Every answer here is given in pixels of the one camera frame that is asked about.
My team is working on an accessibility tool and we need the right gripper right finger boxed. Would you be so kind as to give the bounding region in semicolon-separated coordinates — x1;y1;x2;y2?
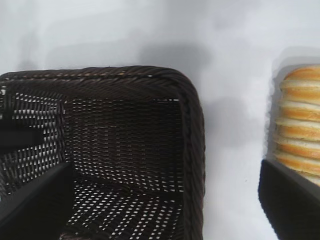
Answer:
257;159;320;240

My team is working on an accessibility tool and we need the dark brown woven basket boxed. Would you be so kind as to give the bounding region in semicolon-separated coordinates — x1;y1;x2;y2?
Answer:
0;65;207;240

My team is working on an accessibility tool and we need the long striped bread loaf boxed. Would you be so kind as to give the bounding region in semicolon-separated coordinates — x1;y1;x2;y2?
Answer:
273;64;320;186

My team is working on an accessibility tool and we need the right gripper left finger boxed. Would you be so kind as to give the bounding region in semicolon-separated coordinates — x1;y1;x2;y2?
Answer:
0;161;76;240

